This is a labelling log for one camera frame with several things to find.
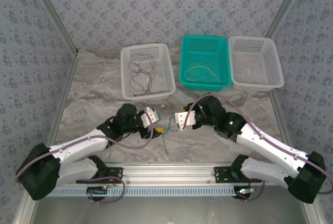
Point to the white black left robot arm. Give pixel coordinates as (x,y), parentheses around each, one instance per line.
(78,146)

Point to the white perforated plastic basket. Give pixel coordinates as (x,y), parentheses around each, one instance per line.
(255,65)
(161,60)

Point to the teal perforated plastic basket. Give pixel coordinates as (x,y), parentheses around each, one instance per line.
(205,52)

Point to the black controller board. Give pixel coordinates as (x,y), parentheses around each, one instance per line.
(96,192)
(244,194)

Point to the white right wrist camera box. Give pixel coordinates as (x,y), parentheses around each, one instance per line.
(190,121)

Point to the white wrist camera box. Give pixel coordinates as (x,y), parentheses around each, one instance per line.
(190,121)
(147,118)

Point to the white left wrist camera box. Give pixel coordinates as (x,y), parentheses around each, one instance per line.
(147,118)

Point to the aluminium frame cross rail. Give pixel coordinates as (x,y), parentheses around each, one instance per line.
(169,173)

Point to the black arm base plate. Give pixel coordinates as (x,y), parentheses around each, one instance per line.
(222,176)
(114,176)

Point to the aluminium corner post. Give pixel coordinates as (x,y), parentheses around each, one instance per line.
(52,16)
(286,5)

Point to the aluminium frame leg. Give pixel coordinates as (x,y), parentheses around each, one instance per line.
(313,213)

